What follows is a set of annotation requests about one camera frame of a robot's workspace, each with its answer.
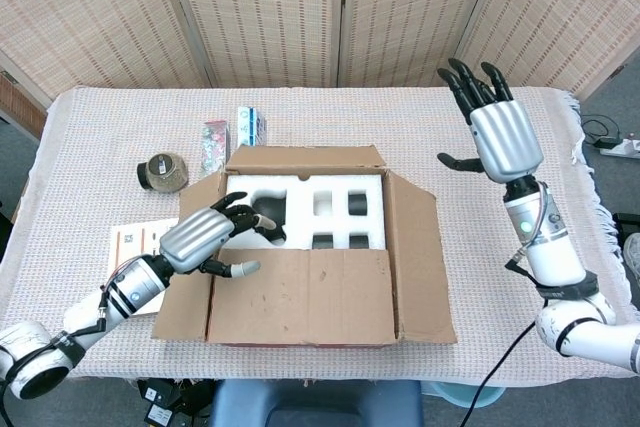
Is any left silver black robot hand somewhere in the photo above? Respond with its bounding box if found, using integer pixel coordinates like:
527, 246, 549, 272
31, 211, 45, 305
158, 191, 276, 279

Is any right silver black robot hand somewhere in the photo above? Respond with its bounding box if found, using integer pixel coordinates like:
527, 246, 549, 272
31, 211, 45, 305
437, 57, 545, 183

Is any red cardboard shipping box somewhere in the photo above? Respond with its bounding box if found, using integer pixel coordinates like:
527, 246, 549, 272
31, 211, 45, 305
151, 143, 459, 348

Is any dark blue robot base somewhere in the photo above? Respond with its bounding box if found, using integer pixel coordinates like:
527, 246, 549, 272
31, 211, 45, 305
212, 379, 424, 427

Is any flat white printed box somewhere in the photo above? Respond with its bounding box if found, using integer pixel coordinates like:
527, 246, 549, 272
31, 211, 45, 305
108, 219, 181, 316

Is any floral printed small box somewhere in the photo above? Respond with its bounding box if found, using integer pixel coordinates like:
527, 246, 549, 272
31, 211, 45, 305
199, 119, 232, 179

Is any round glass jar black lid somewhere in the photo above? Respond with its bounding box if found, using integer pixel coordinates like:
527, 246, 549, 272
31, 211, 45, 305
137, 152, 190, 193

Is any large black rounded appliance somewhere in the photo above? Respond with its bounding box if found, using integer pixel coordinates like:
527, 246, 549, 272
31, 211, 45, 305
248, 194, 290, 244

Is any white foam insert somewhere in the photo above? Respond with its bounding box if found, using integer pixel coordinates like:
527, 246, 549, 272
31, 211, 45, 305
219, 171, 390, 252

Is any white power strip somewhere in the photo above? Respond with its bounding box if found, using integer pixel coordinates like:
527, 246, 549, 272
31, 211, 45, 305
599, 136, 640, 157

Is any blue white small carton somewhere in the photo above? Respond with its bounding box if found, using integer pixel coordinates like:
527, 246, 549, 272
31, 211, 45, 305
235, 105, 270, 148

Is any white woven tablecloth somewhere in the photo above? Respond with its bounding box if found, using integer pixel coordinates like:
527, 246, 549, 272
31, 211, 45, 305
0, 85, 626, 383

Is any black electronics module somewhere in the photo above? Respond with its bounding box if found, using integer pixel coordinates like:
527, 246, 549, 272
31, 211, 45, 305
137, 379, 182, 427

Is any grey shoe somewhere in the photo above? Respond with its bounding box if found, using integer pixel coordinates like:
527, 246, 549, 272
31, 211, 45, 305
622, 232, 640, 278

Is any brown wooden cabinet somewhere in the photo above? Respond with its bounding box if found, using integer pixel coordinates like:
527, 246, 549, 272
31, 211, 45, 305
0, 69, 49, 144

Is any woven folding screen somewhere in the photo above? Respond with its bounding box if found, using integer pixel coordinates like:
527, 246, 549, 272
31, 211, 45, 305
0, 0, 640, 101

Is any light blue bucket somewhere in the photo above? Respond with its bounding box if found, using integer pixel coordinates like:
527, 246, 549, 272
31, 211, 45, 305
424, 380, 501, 411

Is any black floor cable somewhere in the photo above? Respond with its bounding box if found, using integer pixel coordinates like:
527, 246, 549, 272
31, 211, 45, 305
581, 118, 622, 147

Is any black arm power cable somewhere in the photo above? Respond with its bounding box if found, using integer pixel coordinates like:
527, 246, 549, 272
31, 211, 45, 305
462, 321, 539, 427

